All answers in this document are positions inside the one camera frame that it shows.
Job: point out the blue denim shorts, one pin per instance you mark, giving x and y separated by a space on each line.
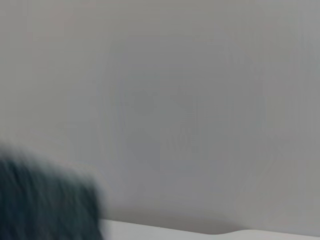
42 200

